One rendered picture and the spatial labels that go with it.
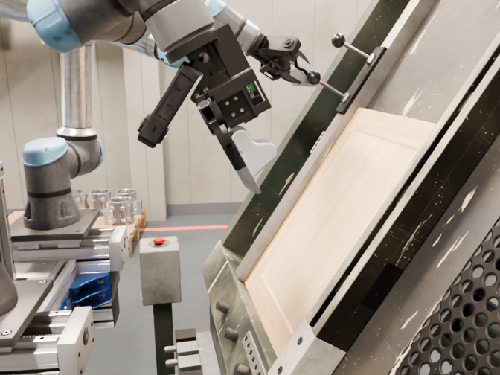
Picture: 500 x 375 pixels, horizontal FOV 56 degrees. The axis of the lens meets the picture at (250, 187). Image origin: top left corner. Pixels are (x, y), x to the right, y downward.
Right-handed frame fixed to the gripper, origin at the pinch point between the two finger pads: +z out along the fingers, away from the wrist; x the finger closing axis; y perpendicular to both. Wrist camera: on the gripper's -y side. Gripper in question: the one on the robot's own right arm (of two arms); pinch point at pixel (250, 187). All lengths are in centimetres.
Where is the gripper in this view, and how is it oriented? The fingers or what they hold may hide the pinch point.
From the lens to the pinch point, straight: 62.9
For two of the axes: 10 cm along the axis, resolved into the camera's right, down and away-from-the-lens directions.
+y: 8.8, -4.7, -0.3
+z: 4.6, 8.5, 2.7
